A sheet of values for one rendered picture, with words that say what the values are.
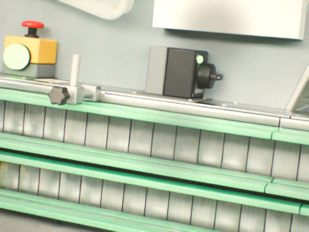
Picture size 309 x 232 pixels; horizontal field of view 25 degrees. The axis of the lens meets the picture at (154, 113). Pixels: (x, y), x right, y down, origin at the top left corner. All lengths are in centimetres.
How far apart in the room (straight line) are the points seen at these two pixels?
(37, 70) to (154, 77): 22
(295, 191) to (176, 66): 30
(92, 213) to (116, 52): 30
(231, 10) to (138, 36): 19
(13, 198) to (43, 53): 26
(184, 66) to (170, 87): 4
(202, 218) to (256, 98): 23
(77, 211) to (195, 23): 36
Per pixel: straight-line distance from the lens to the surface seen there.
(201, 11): 114
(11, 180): 121
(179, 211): 110
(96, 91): 110
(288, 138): 95
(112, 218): 109
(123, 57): 124
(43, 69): 125
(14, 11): 134
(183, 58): 112
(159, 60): 113
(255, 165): 105
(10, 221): 122
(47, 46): 126
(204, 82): 113
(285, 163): 105
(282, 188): 97
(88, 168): 106
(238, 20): 112
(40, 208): 110
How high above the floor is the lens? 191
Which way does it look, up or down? 70 degrees down
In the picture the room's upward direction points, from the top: 101 degrees counter-clockwise
